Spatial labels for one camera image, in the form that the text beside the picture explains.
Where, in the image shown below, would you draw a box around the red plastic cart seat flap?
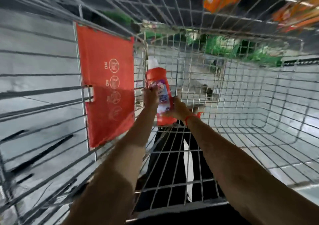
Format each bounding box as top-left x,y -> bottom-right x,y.
75,23 -> 136,149

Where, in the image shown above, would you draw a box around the person's right forearm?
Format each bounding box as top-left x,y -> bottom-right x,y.
186,114 -> 319,225

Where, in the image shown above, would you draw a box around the red bottle with white cap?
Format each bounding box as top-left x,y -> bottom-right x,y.
145,56 -> 178,126

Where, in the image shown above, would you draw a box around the person's left hand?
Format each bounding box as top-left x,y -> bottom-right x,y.
143,87 -> 160,111

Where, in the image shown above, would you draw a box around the person's right hand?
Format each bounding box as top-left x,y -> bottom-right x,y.
163,96 -> 193,122

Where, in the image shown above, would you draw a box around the row of green goods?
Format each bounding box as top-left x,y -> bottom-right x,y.
186,32 -> 282,67

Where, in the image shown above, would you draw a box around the person's black trousers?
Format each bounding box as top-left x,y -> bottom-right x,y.
134,120 -> 225,213

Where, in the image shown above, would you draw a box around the person's left forearm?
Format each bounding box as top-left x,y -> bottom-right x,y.
61,108 -> 157,225

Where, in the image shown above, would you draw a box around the metal wire shopping cart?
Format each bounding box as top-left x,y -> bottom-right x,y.
0,0 -> 319,225

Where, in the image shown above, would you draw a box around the red wrist string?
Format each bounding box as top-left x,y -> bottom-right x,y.
184,112 -> 203,127

